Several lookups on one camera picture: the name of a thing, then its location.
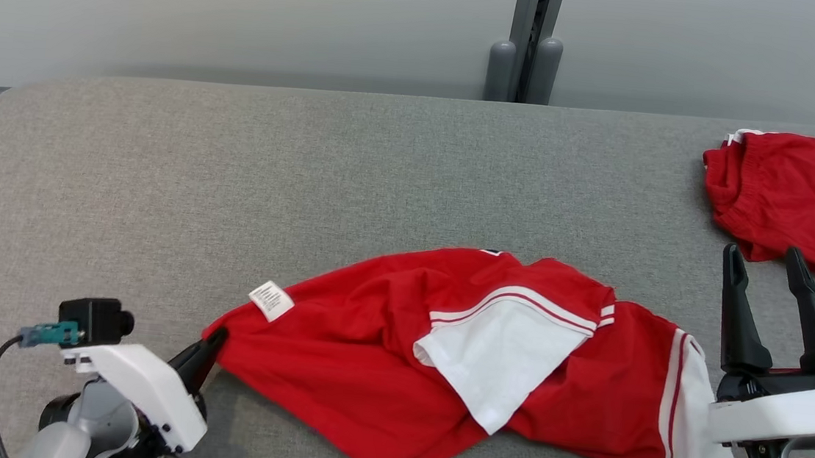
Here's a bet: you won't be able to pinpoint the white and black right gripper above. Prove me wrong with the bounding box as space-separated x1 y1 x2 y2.
705 240 815 454

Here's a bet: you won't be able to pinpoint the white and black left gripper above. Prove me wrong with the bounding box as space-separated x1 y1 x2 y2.
53 312 229 458

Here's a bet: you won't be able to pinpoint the red jersey with white sleeves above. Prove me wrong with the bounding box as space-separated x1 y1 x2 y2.
192 224 762 458

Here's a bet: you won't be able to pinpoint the red shorts with white trim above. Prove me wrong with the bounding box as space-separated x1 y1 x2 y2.
693 124 815 282

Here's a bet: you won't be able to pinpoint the grey partition post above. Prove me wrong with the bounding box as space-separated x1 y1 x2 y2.
505 0 567 106

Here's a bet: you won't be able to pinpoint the black cable with teal connector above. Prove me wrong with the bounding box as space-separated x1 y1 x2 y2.
0 317 81 458

